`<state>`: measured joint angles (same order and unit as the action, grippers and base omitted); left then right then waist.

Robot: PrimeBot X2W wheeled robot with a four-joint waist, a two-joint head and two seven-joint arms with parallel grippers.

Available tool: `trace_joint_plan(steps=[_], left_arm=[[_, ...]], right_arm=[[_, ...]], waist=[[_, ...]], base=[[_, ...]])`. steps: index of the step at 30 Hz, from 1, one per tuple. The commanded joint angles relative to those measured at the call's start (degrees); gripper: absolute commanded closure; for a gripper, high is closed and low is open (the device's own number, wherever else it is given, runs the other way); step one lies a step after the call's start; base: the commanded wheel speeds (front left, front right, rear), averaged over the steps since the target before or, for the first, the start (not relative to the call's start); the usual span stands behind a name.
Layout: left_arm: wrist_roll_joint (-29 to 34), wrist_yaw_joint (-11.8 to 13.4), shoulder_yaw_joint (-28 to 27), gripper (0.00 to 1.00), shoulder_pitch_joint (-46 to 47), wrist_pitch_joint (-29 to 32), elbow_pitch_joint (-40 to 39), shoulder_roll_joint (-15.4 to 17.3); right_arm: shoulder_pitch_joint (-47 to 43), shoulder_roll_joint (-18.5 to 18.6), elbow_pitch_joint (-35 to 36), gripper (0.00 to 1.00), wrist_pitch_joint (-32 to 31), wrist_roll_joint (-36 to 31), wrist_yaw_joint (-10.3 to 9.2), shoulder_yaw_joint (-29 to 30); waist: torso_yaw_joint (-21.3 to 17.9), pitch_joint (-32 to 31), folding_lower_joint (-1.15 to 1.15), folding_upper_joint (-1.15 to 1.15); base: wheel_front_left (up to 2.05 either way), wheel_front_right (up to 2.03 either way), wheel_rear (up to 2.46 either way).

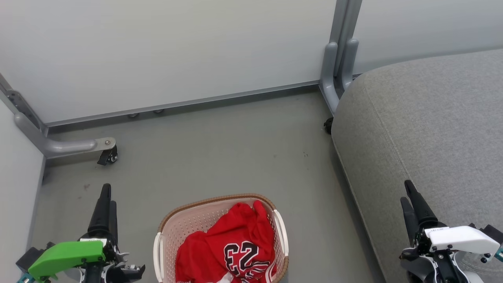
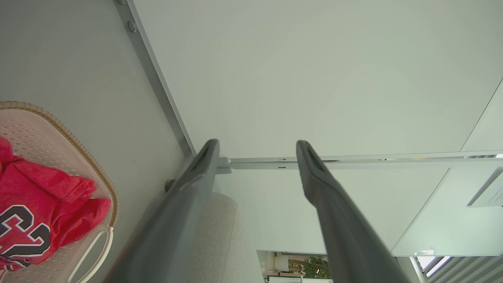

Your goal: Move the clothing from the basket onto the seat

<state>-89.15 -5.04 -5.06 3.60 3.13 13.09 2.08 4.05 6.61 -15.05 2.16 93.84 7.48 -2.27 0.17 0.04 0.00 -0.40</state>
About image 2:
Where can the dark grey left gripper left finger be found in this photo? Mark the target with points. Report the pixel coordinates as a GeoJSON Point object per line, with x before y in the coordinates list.
{"type": "Point", "coordinates": [173, 220]}

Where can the grey partition corner post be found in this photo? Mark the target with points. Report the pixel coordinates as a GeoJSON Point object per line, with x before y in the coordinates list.
{"type": "Point", "coordinates": [393, 163]}

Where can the grey slatted blinds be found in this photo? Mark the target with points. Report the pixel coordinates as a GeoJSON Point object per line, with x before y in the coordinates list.
{"type": "Point", "coordinates": [467, 271]}

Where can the round grey levelling foot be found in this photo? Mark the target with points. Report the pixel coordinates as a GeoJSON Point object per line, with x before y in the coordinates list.
{"type": "Point", "coordinates": [132, 26]}

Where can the grey fabric chair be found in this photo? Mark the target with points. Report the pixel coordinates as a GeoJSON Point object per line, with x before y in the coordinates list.
{"type": "Point", "coordinates": [224, 243]}

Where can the red basketball jersey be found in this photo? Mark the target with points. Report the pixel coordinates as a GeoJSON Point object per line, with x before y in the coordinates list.
{"type": "Point", "coordinates": [35, 196]}

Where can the grey partition base rail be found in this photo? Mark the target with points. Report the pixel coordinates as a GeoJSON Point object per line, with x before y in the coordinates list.
{"type": "Point", "coordinates": [157, 86]}

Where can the white wall sign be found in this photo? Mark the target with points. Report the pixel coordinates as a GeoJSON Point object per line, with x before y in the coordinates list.
{"type": "Point", "coordinates": [489, 192]}

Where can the green potted plant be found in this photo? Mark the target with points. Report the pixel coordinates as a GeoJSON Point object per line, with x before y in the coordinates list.
{"type": "Point", "coordinates": [314, 268]}

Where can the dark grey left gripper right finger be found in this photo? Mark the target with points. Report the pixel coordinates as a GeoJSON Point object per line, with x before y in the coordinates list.
{"type": "Point", "coordinates": [342, 228]}

